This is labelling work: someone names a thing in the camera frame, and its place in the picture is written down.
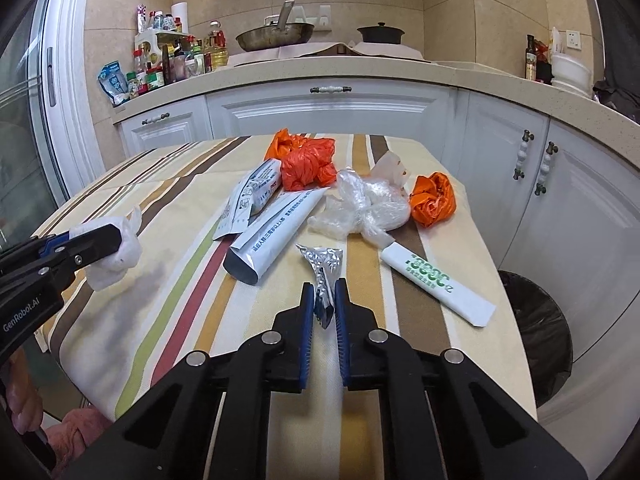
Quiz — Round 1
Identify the metal wok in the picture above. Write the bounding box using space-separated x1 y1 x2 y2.
235 1 316 53

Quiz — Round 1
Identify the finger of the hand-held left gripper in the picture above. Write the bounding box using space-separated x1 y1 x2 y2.
0 232 73 267
10 223 124 286

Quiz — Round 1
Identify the white cabinet door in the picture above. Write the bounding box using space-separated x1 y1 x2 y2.
457 91 551 266
500 120 640 366

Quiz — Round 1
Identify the translucent white plastic bag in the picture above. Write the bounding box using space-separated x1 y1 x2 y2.
372 151 408 188

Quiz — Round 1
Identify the white printed tube packet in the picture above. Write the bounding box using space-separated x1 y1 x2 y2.
222 186 331 286

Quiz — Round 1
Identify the glass sliding door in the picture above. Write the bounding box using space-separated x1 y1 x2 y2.
0 0 66 241

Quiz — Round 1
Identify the white tissue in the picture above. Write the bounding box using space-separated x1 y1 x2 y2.
70 206 143 292

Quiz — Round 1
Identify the dark red-labelled bottle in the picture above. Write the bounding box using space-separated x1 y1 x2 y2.
536 42 551 83

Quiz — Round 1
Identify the white green-printed paper sleeve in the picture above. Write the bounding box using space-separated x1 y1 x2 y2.
379 245 497 328

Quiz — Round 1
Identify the clear plastic bag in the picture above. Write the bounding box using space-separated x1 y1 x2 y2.
307 169 413 251

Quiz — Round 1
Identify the white spice rack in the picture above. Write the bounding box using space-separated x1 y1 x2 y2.
135 31 196 86

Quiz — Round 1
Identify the cluster of condiment bottles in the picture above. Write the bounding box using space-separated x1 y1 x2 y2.
125 4 213 98

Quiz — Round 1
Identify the beige stove cover cloth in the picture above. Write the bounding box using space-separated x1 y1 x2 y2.
227 40 433 68

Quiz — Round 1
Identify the knotted orange plastic bag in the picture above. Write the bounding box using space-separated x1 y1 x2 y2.
280 137 338 192

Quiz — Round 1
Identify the dark cloth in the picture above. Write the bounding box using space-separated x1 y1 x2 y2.
592 0 640 123

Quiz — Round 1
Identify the wide white cabinet drawer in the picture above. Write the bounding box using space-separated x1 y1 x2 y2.
207 80 458 141

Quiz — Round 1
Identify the yellow cooking oil bottle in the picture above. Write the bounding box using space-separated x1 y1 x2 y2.
204 21 229 72

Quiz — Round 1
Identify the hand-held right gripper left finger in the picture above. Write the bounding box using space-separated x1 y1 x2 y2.
65 282 316 480

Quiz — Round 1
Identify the black lidded pot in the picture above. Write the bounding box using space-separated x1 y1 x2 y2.
356 22 407 45

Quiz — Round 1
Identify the white printed pouch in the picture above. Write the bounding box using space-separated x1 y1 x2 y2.
212 157 282 241

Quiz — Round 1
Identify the white paper towel roll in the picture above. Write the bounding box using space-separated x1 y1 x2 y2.
171 1 190 35

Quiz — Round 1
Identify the sliding door handle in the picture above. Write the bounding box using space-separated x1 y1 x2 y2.
46 47 57 107

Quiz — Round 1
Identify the stack of white bowls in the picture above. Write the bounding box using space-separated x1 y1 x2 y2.
550 52 593 98

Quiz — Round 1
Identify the person's left hand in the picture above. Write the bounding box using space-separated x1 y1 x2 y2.
0 347 45 433

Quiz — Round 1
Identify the blue snack packet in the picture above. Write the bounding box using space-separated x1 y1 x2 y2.
97 61 129 107

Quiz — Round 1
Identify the person's pink clothing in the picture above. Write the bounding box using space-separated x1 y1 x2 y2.
42 407 118 478

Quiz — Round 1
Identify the large orange plastic bag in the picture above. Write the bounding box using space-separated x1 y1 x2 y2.
409 171 457 229

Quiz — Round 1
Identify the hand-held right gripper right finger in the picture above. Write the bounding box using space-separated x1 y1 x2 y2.
335 278 588 480

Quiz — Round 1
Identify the black trash bin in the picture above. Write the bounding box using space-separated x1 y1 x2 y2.
497 270 573 408

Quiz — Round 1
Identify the silver foil wrapper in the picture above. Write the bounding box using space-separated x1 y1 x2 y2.
295 243 346 331

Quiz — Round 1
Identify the cabinet door handle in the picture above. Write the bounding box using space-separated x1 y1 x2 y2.
512 130 535 181
534 141 558 197

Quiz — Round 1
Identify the narrow white cabinet drawer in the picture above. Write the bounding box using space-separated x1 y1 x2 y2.
117 96 213 158

